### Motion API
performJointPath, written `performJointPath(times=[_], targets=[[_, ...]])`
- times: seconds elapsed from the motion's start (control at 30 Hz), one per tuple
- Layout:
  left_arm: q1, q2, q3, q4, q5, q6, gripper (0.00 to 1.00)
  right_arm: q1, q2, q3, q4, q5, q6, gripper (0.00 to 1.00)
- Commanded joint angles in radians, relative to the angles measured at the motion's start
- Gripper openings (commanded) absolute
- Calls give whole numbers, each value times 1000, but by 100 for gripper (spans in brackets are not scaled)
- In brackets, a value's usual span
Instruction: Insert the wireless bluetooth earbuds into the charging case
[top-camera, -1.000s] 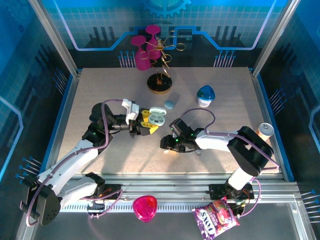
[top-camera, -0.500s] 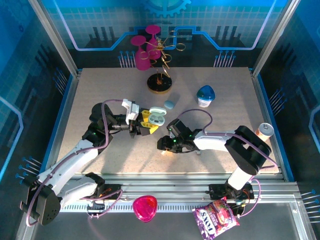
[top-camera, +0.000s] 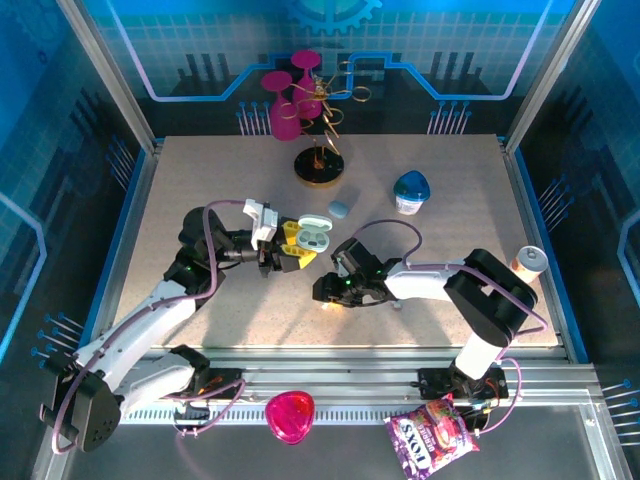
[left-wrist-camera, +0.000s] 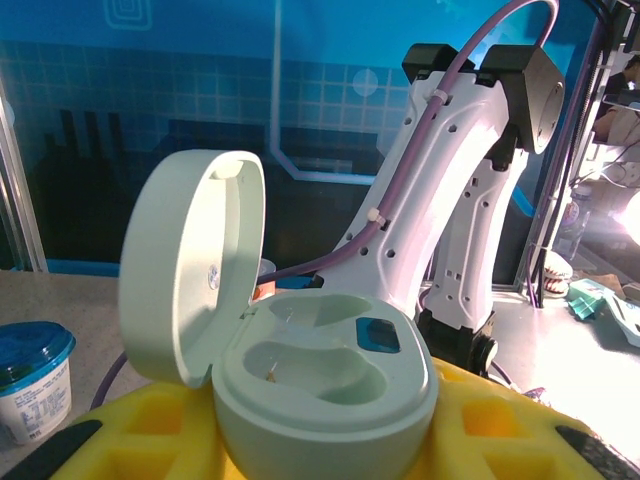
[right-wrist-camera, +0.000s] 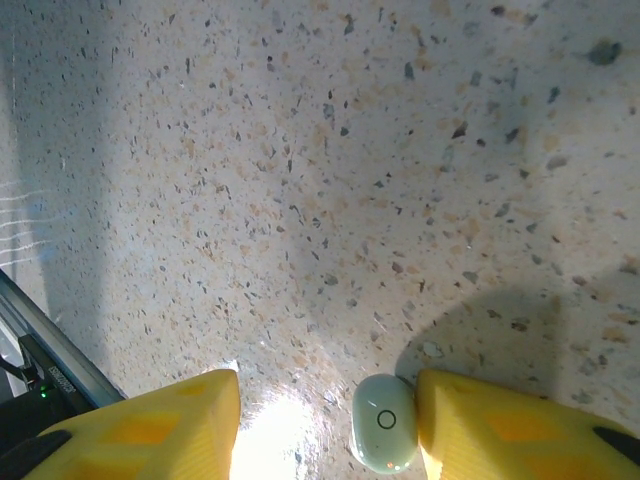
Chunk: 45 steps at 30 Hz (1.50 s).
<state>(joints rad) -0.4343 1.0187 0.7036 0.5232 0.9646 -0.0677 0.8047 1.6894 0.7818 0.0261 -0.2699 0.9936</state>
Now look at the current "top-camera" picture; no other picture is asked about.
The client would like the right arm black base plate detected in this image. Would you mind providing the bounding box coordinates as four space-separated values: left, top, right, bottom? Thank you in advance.
417 367 509 401

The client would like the aluminium front rail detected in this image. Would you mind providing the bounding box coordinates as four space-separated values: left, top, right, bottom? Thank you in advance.
59 347 601 401

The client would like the large pink wine glass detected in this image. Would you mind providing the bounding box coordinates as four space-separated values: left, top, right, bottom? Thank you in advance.
260 70 301 143

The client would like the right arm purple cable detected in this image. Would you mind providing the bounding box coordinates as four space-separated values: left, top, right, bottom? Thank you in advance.
355 219 549 436

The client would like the slotted grey cable duct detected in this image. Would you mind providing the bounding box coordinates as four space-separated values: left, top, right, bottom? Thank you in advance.
119 405 426 426

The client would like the aluminium side rail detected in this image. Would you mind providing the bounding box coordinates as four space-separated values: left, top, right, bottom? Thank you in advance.
89 139 164 361
499 137 574 361

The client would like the gold wire stand black base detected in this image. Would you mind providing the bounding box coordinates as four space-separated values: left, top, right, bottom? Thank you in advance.
292 60 372 189

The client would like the small pink wine glass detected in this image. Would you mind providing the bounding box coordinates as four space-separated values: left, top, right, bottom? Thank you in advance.
290 49 324 120

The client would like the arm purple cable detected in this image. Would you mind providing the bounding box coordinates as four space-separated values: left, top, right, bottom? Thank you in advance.
355 219 549 436
52 199 247 454

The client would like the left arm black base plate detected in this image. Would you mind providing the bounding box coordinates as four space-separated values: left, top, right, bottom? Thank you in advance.
169 367 246 401

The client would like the purple Fox's candy bag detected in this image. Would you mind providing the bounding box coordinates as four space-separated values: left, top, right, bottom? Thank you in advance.
383 393 481 480

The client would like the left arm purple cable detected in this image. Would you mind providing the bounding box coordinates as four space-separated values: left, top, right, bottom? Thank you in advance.
52 199 247 454

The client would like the white cup with blue lid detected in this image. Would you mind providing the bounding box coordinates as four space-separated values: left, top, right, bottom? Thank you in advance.
392 170 432 216

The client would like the pink translucent bowl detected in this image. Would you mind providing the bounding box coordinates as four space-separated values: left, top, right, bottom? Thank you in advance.
264 390 316 446

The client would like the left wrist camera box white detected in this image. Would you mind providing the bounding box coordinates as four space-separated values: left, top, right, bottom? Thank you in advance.
243 198 279 251

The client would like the orange drink can silver top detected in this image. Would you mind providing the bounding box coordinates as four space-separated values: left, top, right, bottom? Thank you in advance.
509 245 550 284

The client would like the pale grey-green earbud charging case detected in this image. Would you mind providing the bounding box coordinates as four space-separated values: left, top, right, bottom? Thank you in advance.
295 214 334 254

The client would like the aluminium frame post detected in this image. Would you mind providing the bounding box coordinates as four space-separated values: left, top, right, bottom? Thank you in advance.
57 0 157 154
503 0 601 151

